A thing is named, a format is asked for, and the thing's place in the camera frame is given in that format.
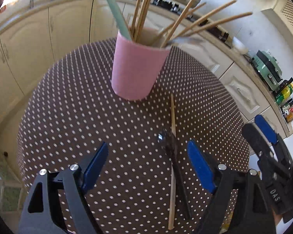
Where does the metal spoon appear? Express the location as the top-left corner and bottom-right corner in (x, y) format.
(167, 37), (206, 48)

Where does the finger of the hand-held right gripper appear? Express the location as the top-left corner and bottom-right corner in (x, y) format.
(242, 123), (291, 184)
(254, 114), (293, 176)

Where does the black gas stove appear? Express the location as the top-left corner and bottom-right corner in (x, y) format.
(152, 0), (230, 42)

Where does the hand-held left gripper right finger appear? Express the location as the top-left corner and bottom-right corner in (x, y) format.
(187, 140), (276, 234)

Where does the dark sauce bottle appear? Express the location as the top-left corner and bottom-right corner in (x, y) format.
(282, 94), (293, 108)

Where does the bundle of wooden chopsticks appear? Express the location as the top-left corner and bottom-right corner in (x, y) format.
(130, 0), (253, 48)

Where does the pink cup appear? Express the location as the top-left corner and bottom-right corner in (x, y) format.
(111, 28), (172, 101)

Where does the teal utensil handle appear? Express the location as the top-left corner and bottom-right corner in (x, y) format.
(103, 0), (134, 42)

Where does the light wooden chopstick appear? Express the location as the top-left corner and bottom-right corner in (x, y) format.
(168, 94), (176, 230)

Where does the green kitchen appliance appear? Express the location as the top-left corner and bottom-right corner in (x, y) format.
(251, 50), (283, 91)

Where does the cream lattice panel cabinet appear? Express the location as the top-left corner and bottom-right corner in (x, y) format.
(260, 0), (293, 62)

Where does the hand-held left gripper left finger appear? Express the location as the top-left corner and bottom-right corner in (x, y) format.
(18, 141), (109, 234)

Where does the green and yellow bottle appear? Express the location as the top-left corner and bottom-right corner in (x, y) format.
(274, 77), (293, 104)

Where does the black spoon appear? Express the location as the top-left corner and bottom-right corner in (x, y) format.
(158, 130), (192, 220)

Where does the brown polka dot tablecloth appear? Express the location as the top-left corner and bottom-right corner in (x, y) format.
(16, 37), (250, 234)

